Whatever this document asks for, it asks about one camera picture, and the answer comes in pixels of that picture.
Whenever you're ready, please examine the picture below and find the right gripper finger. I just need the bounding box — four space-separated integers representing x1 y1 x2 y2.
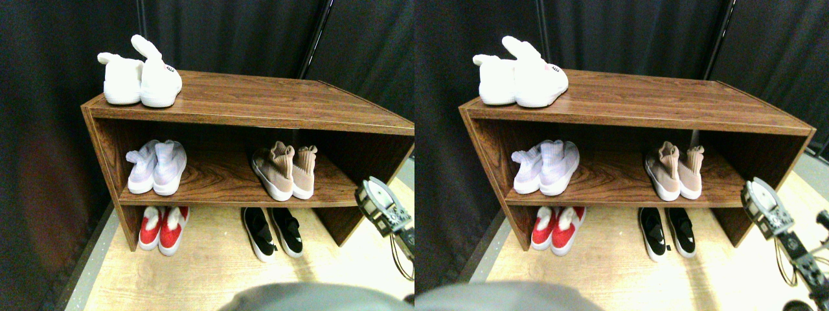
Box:
355 177 409 231
741 178 795 239

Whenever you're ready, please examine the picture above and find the beige shoe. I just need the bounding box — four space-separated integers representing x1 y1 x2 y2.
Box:
644 142 681 202
291 145 319 200
251 141 295 202
677 146 705 200

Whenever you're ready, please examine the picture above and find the black shoe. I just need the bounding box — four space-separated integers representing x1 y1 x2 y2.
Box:
666 208 698 259
638 208 668 262
269 208 304 259
242 207 278 262

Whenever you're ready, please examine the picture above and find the lilac shoe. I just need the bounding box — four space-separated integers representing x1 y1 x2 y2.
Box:
153 140 188 196
512 144 545 194
126 141 161 194
539 140 580 196

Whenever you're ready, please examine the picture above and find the red shoe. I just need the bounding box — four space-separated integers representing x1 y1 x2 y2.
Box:
551 207 587 257
158 207 190 257
138 207 165 251
531 207 558 251

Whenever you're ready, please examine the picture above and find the brown shoe rack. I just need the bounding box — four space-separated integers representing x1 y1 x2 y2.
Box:
81 70 415 252
459 69 817 252

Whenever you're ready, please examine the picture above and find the white shoe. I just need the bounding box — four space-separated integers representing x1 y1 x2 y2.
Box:
502 36 569 108
131 34 183 108
98 52 144 106
473 54 517 106

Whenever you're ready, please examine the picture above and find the black wire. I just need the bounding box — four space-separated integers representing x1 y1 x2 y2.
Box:
775 241 799 287
390 236 415 282

